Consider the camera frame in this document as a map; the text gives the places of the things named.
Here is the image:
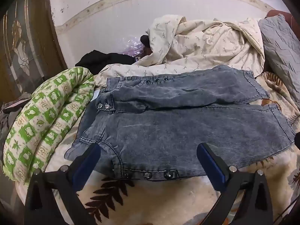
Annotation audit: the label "green and cream patterned quilt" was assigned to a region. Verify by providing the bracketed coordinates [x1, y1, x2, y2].
[2, 67, 102, 183]

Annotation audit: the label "leaf print blanket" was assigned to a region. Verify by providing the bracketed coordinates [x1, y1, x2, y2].
[19, 71, 300, 225]

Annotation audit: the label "grey-blue denim pants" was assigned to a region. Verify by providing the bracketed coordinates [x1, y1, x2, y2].
[64, 64, 296, 181]

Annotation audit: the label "cream floral duvet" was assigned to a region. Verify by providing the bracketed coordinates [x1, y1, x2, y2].
[94, 14, 266, 88]

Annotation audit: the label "clear plastic bag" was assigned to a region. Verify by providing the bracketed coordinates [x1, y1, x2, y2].
[123, 36, 147, 58]

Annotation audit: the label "wooden door with glass panel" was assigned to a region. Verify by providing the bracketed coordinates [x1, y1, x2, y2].
[0, 0, 69, 105]

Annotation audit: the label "black sock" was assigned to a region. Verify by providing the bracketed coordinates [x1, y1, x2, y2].
[140, 35, 152, 52]

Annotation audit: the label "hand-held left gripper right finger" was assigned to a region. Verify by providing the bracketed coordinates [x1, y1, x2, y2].
[196, 142, 274, 225]

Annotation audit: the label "dark red headboard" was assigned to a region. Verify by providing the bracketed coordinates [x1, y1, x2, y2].
[265, 10, 295, 30]

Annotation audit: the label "grey quilted pillow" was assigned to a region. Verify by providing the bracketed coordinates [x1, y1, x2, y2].
[258, 14, 300, 104]

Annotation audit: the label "black garment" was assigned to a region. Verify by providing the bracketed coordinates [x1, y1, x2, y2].
[75, 50, 136, 74]

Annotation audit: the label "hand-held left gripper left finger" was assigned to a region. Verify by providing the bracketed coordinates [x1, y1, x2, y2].
[25, 143, 102, 225]

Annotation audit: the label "grey crumpled cloth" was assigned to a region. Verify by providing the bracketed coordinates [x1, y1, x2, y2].
[0, 94, 32, 155]

